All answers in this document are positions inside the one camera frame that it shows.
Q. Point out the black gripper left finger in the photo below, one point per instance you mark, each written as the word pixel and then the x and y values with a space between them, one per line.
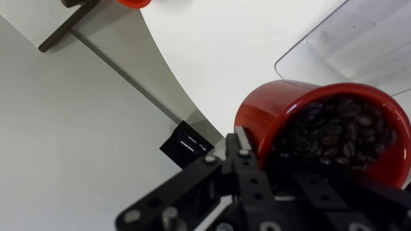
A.
pixel 248 170

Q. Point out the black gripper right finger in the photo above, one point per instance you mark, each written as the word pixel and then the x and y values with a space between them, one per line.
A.
pixel 316 187

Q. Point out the coffee beans pile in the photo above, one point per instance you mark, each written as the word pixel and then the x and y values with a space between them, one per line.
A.
pixel 334 132

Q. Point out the clear plastic bowl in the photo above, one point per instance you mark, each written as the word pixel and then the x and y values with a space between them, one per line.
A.
pixel 363 38

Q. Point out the red bowl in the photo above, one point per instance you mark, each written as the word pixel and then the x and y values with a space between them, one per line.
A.
pixel 134 2

